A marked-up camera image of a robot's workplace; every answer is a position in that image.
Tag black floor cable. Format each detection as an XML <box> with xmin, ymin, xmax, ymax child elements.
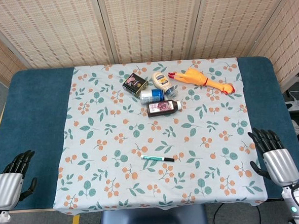
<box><xmin>212</xmin><ymin>200</ymin><xmax>261</xmax><ymax>224</ymax></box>

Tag dark blue table cover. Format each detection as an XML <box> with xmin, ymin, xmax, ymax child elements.
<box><xmin>0</xmin><ymin>53</ymin><xmax>299</xmax><ymax>212</ymax></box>

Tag green white marker pen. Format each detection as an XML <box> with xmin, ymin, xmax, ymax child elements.
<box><xmin>140</xmin><ymin>153</ymin><xmax>167</xmax><ymax>163</ymax></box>

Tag floral print tablecloth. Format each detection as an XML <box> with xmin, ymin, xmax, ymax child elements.
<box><xmin>44</xmin><ymin>55</ymin><xmax>269</xmax><ymax>217</ymax></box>

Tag brown sauce bottle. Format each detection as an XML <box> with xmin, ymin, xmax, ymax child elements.
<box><xmin>146</xmin><ymin>98</ymin><xmax>183</xmax><ymax>118</ymax></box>

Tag cream mayonnaise squeeze bottle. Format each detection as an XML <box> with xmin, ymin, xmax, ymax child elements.
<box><xmin>151</xmin><ymin>70</ymin><xmax>177</xmax><ymax>99</ymax></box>

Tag white metal stand base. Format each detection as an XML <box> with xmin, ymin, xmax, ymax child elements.
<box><xmin>284</xmin><ymin>90</ymin><xmax>299</xmax><ymax>112</ymax></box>

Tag black luncheon meat tin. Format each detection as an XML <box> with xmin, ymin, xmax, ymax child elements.
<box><xmin>121</xmin><ymin>71</ymin><xmax>150</xmax><ymax>99</ymax></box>

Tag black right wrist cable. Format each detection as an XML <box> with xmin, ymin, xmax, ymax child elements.
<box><xmin>288</xmin><ymin>182</ymin><xmax>299</xmax><ymax>224</ymax></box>

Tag yellow rubber chicken toy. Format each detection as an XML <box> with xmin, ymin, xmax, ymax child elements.
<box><xmin>167</xmin><ymin>64</ymin><xmax>236</xmax><ymax>99</ymax></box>

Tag blue silver drink can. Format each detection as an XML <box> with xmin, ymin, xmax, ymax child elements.
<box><xmin>139</xmin><ymin>87</ymin><xmax>165</xmax><ymax>105</ymax></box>

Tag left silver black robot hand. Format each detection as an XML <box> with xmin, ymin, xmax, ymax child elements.
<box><xmin>0</xmin><ymin>149</ymin><xmax>40</xmax><ymax>211</ymax></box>

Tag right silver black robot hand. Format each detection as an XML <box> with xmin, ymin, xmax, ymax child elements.
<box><xmin>247</xmin><ymin>125</ymin><xmax>299</xmax><ymax>190</ymax></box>

